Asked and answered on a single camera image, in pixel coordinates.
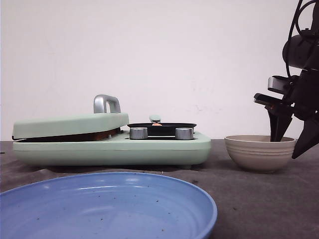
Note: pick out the silver control knob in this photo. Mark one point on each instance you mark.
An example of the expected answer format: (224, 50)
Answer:
(137, 133)
(184, 133)

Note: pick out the beige ribbed ceramic bowl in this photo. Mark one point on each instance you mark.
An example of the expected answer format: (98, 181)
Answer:
(258, 153)

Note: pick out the black frying pan green handle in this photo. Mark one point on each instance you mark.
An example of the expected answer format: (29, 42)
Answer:
(164, 129)

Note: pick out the mint green breakfast maker base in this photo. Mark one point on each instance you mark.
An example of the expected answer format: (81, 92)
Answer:
(118, 150)

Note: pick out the white bread slice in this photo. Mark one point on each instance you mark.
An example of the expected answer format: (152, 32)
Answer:
(95, 136)

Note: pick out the silver left control knob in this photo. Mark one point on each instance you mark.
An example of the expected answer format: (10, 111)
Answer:
(137, 133)

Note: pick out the blue round plate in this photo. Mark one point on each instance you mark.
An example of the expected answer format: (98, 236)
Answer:
(117, 205)

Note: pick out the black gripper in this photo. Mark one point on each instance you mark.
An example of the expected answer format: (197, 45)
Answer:
(303, 102)

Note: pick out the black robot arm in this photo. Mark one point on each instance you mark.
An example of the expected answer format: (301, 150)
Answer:
(302, 50)

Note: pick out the mint green sandwich maker lid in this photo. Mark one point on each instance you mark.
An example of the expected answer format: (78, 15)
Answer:
(107, 116)

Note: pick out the silver right control knob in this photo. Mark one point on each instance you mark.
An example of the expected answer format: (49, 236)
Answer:
(184, 133)

